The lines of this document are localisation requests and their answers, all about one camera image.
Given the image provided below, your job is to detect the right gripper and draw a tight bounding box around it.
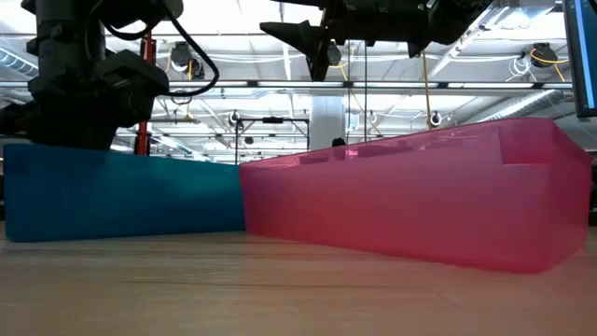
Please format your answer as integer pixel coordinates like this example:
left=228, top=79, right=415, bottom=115
left=259, top=0, right=430, bottom=81

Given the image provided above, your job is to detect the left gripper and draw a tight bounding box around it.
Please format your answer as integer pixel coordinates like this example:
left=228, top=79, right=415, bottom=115
left=27, top=49, right=118, bottom=150

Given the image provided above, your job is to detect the white pillar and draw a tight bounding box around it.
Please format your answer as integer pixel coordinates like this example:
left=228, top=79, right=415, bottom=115
left=310, top=95, right=347, bottom=151

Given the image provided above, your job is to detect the red pole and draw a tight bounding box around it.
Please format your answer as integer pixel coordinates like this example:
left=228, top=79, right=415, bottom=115
left=133, top=30, right=158, bottom=157

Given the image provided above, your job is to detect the blue plastic bin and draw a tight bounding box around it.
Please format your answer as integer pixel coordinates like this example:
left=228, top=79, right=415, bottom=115
left=2, top=142, right=247, bottom=244

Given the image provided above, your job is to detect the pink translucent plastic bin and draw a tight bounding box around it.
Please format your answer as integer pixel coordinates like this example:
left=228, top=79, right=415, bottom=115
left=238, top=116, right=593, bottom=275

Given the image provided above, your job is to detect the large monitor screen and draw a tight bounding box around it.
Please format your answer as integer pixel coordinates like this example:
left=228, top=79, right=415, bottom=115
left=562, top=0, right=597, bottom=119

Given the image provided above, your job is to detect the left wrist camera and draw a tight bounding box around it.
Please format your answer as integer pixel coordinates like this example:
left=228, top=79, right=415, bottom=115
left=95, top=49, right=170, bottom=128

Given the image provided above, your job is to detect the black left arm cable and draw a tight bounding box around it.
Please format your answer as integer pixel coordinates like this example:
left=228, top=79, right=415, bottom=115
left=86, top=0, right=220, bottom=99

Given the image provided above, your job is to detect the yellow hanging cord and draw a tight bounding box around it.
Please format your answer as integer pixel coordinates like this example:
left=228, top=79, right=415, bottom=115
left=421, top=50, right=433, bottom=132

